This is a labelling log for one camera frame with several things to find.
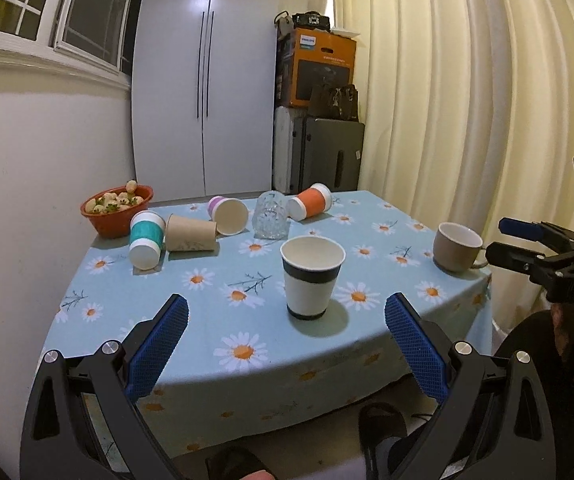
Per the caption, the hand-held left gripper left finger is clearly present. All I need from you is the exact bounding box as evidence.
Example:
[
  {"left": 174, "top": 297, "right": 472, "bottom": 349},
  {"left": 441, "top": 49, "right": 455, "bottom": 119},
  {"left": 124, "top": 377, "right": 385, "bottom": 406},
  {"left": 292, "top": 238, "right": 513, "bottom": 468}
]
[{"left": 20, "top": 294, "right": 190, "bottom": 480}]

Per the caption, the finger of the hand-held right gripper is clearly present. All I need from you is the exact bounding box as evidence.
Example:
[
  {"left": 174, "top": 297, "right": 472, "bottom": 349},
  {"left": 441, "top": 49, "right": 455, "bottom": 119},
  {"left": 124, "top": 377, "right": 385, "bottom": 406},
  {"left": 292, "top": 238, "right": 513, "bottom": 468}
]
[
  {"left": 485, "top": 241, "right": 574, "bottom": 287},
  {"left": 499, "top": 217, "right": 574, "bottom": 252}
]

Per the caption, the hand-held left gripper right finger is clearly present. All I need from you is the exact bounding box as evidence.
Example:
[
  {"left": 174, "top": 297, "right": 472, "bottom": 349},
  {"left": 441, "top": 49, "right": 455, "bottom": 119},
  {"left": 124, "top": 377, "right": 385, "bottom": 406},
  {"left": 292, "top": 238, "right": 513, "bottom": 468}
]
[{"left": 384, "top": 292, "right": 556, "bottom": 480}]

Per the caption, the white paper cup teal band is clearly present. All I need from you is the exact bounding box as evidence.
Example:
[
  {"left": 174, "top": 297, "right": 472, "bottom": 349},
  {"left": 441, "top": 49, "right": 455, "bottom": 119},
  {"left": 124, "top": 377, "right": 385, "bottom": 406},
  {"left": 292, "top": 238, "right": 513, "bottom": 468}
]
[{"left": 128, "top": 211, "right": 167, "bottom": 270}]

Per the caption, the brown paper cup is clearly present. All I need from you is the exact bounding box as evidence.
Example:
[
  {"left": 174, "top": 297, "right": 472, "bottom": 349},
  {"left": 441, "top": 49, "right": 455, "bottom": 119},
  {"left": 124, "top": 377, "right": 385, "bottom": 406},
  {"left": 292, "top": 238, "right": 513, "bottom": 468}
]
[{"left": 165, "top": 214, "right": 218, "bottom": 253}]

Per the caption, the white paper cup black band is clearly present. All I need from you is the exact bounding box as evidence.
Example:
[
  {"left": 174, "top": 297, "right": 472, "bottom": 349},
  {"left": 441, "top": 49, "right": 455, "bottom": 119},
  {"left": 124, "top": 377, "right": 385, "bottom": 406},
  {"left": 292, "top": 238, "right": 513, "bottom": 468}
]
[{"left": 280, "top": 236, "right": 346, "bottom": 320}]

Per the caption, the white paper cup purple band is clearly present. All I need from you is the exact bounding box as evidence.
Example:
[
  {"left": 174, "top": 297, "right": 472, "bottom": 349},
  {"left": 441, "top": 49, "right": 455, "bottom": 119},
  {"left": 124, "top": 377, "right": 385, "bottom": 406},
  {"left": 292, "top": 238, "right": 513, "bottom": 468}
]
[{"left": 207, "top": 195, "right": 250, "bottom": 236}]

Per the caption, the clear cut glass cup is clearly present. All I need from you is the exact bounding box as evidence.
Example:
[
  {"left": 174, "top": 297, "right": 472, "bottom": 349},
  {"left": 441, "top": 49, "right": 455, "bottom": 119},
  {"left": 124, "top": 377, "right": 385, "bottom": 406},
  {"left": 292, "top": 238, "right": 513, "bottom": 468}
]
[{"left": 251, "top": 190, "right": 289, "bottom": 240}]

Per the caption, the white paper cup orange band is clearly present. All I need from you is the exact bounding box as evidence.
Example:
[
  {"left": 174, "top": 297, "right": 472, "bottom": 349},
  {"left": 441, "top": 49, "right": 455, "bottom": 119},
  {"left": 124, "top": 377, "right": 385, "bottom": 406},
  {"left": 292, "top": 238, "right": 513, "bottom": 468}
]
[{"left": 287, "top": 183, "right": 333, "bottom": 221}]

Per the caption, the person's right hand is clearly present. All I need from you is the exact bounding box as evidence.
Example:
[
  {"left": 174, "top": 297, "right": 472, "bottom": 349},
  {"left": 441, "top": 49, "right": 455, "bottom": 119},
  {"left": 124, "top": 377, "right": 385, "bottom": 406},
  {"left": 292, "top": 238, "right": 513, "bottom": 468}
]
[{"left": 549, "top": 302, "right": 574, "bottom": 386}]

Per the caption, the beige ceramic mug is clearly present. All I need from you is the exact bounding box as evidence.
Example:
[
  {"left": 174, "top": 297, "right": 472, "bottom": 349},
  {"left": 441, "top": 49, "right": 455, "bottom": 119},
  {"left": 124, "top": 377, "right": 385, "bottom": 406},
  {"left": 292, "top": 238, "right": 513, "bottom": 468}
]
[{"left": 432, "top": 221, "right": 490, "bottom": 273}]

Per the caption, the blue daisy print tablecloth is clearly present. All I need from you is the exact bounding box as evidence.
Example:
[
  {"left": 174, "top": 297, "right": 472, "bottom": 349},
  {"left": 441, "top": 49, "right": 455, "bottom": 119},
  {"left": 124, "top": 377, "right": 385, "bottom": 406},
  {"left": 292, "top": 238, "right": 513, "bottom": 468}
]
[{"left": 42, "top": 190, "right": 494, "bottom": 457}]

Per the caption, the black slipper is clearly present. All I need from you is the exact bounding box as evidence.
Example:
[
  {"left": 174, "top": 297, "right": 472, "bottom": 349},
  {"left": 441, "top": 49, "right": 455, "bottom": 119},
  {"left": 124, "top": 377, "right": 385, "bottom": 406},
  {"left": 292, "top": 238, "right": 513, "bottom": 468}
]
[
  {"left": 205, "top": 447, "right": 279, "bottom": 480},
  {"left": 357, "top": 402, "right": 411, "bottom": 480}
]

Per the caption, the red plastic bowl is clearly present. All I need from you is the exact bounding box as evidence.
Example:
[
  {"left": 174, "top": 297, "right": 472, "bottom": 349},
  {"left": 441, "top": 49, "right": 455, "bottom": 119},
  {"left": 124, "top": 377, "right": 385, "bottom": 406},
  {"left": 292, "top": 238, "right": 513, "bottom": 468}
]
[{"left": 80, "top": 184, "right": 155, "bottom": 240}]

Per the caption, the cream curtain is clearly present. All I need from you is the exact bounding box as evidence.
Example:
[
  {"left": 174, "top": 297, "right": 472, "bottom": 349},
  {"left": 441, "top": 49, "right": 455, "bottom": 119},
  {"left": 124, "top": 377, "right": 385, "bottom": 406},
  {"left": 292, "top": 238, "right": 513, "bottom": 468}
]
[{"left": 328, "top": 0, "right": 574, "bottom": 332}]

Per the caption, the pile of pale fruits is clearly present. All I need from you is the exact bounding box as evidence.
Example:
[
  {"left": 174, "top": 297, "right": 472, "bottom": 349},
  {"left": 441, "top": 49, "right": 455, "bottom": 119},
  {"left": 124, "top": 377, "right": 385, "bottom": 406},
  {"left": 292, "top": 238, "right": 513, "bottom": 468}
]
[{"left": 94, "top": 179, "right": 146, "bottom": 214}]

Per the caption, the grey suitcase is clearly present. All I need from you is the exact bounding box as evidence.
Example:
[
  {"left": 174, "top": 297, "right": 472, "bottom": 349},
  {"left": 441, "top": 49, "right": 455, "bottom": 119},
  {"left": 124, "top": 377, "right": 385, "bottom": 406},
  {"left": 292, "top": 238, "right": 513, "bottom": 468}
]
[{"left": 302, "top": 117, "right": 367, "bottom": 194}]

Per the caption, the dark gift bag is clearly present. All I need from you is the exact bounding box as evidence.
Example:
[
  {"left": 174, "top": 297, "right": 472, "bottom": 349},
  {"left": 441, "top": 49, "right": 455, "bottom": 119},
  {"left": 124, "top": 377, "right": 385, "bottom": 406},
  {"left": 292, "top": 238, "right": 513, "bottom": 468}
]
[{"left": 309, "top": 83, "right": 359, "bottom": 122}]

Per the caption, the white storage box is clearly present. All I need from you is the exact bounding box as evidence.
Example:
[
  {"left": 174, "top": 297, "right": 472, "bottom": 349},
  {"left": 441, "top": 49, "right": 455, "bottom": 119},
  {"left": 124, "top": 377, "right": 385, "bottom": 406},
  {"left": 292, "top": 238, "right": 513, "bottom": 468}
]
[{"left": 272, "top": 105, "right": 309, "bottom": 195}]

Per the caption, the orange cardboard box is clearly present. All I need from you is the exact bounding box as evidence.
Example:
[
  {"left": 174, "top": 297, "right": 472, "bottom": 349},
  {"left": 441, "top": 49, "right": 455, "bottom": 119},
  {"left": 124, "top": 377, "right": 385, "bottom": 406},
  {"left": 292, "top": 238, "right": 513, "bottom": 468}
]
[{"left": 275, "top": 27, "right": 358, "bottom": 110}]

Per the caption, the white wardrobe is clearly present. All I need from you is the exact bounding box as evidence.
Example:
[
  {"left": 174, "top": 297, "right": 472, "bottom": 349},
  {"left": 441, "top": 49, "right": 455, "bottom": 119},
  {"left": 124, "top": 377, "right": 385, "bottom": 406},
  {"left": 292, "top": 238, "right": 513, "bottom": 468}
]
[{"left": 131, "top": 0, "right": 336, "bottom": 202}]

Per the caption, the white framed window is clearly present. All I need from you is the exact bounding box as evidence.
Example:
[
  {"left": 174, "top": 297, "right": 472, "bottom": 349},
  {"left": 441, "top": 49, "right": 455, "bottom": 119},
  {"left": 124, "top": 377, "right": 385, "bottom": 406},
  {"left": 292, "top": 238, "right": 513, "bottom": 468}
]
[{"left": 0, "top": 0, "right": 144, "bottom": 82}]

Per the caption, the black camera bag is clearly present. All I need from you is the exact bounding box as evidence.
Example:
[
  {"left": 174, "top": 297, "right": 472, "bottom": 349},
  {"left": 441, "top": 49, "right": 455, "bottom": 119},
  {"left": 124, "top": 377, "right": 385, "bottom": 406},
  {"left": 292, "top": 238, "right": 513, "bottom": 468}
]
[{"left": 292, "top": 11, "right": 332, "bottom": 30}]

